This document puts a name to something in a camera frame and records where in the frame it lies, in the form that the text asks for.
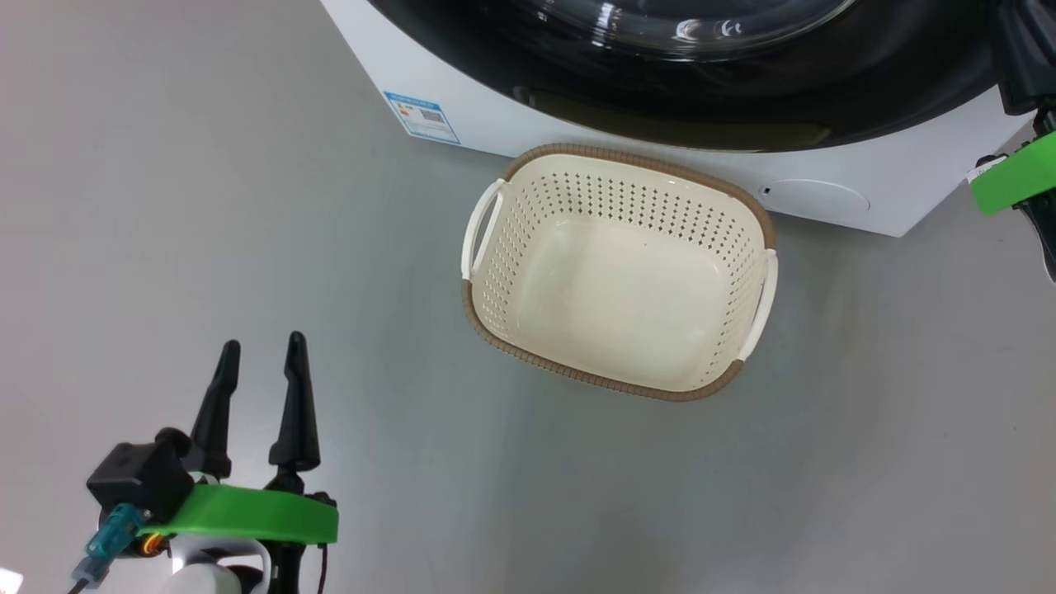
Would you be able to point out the right gripper green banded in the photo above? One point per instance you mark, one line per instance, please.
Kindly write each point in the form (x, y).
(1019, 177)

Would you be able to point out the left gripper green banded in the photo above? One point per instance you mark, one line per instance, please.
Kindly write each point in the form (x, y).
(247, 513)

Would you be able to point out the black round washing machine door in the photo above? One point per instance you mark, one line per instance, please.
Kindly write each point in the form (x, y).
(742, 91)

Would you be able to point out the white washing machine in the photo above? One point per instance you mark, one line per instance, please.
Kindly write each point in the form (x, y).
(907, 165)

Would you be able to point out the cream laundry basket brown rim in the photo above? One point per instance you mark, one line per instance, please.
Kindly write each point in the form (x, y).
(627, 305)

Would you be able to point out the round white filter cover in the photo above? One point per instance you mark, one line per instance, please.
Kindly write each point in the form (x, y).
(817, 198)

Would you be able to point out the blue energy label sticker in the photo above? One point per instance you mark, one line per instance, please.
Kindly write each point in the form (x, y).
(422, 118)

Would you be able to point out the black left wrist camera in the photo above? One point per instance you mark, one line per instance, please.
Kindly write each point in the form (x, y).
(136, 478)

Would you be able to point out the teal left camera plug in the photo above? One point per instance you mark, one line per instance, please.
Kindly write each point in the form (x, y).
(111, 536)

